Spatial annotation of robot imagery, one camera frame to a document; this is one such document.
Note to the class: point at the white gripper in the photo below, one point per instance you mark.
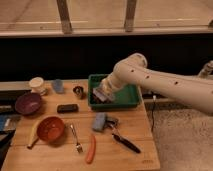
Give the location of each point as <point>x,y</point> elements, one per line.
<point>110,84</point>

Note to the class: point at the black handled brush tool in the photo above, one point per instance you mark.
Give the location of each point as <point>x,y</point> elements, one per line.
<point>112,123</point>

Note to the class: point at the blue object at left edge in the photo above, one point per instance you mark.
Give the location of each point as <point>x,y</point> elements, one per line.
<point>4,121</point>

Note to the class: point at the yellow banana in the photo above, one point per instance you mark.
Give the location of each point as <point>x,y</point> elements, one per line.
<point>33,138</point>

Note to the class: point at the blue plastic cup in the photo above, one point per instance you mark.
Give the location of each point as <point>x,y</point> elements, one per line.
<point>57,86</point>

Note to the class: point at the green plastic tray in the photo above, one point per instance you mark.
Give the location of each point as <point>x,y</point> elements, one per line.
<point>128,97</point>

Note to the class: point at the blue sponge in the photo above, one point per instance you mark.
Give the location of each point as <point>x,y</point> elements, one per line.
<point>99,122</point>

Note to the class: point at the black rectangular block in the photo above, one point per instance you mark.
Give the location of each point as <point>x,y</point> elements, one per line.
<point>67,108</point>

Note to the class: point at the purple bowl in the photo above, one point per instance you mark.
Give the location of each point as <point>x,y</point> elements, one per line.
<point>28,103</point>

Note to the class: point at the white ceramic cup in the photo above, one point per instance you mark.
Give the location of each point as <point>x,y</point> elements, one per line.
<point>37,85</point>

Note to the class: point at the dark grape bunch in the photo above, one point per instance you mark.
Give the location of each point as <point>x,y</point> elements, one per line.
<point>96,99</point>

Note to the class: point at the grey towel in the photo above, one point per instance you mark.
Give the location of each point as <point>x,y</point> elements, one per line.
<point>102,96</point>

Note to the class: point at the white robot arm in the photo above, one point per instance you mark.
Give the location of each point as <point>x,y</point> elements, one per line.
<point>191,91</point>

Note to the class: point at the wooden table board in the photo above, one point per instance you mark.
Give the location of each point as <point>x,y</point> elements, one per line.
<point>62,155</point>

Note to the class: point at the silver fork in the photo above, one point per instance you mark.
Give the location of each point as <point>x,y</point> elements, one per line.
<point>78,145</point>

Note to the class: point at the small metal cup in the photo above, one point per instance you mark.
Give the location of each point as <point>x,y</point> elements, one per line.
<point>79,92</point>

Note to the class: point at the orange bowl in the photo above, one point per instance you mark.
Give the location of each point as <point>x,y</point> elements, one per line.
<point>50,129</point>

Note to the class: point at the orange carrot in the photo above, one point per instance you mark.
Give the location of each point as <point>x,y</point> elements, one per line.
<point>91,151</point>

